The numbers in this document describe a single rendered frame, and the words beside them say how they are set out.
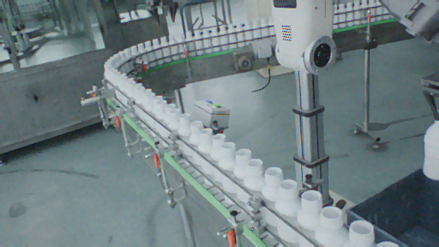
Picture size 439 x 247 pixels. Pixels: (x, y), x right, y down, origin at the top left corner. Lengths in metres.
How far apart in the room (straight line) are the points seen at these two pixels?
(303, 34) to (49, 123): 3.25
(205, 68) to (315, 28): 1.29
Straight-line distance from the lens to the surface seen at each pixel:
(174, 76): 2.63
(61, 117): 4.28
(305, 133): 1.71
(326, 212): 0.71
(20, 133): 4.29
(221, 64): 2.68
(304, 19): 1.48
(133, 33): 6.28
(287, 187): 0.79
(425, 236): 1.35
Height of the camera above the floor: 1.60
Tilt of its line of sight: 24 degrees down
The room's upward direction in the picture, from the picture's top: 9 degrees counter-clockwise
